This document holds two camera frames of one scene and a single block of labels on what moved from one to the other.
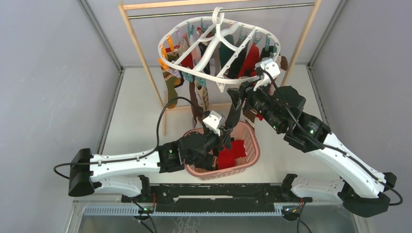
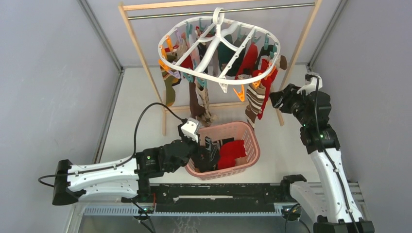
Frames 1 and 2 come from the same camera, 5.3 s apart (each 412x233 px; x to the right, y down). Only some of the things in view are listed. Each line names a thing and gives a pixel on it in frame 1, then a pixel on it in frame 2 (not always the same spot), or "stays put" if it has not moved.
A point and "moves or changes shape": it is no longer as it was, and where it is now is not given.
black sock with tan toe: x=250 y=114 moves or changes shape
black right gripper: x=236 y=93 -> x=285 y=95
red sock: x=227 y=157 stays put
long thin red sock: x=252 y=57 stays put
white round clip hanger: x=219 y=50 stays put
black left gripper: x=223 y=134 -> x=210 y=147
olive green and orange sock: x=172 y=82 stays put
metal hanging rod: x=280 y=6 stays put
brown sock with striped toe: x=197 y=110 stays put
